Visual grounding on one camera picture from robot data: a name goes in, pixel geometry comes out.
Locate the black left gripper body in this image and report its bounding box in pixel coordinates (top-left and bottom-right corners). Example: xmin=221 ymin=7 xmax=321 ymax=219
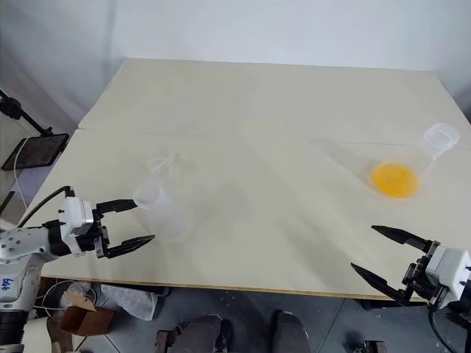
xmin=87 ymin=207 xmax=112 ymax=260

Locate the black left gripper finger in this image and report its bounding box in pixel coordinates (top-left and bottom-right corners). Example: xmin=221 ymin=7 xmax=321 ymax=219
xmin=95 ymin=198 xmax=140 ymax=217
xmin=98 ymin=235 xmax=156 ymax=260

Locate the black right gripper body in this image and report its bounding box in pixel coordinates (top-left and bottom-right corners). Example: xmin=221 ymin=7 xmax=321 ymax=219
xmin=402 ymin=252 xmax=449 ymax=307

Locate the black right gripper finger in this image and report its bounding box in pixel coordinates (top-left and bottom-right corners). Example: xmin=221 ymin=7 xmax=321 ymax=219
xmin=371 ymin=224 xmax=442 ymax=255
xmin=350 ymin=261 xmax=416 ymax=304

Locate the clear plastic measuring cup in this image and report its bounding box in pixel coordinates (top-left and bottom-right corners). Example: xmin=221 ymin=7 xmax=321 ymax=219
xmin=132 ymin=182 xmax=196 ymax=245

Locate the crumpled clear plastic bag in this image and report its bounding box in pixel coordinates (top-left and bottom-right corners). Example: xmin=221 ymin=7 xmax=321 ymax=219
xmin=96 ymin=282 xmax=171 ymax=324

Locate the large flask with orange liquid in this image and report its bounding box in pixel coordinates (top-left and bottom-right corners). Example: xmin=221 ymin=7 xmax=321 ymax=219
xmin=366 ymin=123 xmax=461 ymax=200

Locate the brown cardboard box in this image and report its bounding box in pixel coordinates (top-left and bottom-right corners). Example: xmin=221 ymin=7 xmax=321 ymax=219
xmin=57 ymin=302 xmax=116 ymax=338

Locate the dark grey rounded shape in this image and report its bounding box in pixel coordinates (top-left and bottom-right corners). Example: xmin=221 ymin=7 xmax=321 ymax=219
xmin=271 ymin=310 xmax=311 ymax=353
xmin=171 ymin=313 xmax=234 ymax=353

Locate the black tablet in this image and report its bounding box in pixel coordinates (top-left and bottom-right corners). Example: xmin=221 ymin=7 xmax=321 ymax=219
xmin=1 ymin=132 xmax=71 ymax=171

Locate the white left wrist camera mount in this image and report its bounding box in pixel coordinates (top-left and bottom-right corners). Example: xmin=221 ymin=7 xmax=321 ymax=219
xmin=57 ymin=196 xmax=99 ymax=257

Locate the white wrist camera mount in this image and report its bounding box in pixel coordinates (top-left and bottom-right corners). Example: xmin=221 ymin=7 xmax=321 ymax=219
xmin=424 ymin=245 xmax=471 ymax=310
xmin=57 ymin=196 xmax=99 ymax=257

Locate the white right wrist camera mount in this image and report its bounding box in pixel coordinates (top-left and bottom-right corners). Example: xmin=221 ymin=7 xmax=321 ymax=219
xmin=424 ymin=245 xmax=471 ymax=310

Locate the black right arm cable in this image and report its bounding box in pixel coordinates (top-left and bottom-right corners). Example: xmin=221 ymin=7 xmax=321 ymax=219
xmin=428 ymin=303 xmax=459 ymax=353

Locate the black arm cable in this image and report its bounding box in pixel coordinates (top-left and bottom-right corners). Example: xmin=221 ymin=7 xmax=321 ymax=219
xmin=16 ymin=186 xmax=76 ymax=229
xmin=428 ymin=303 xmax=459 ymax=353

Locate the coiled white wire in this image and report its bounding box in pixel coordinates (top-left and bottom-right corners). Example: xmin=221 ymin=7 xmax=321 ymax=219
xmin=35 ymin=279 xmax=101 ymax=319

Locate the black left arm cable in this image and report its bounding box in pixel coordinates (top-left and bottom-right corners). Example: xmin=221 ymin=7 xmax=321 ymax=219
xmin=16 ymin=186 xmax=76 ymax=229

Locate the thin white cable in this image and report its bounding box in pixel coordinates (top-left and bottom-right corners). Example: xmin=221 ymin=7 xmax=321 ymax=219
xmin=12 ymin=140 xmax=29 ymax=207

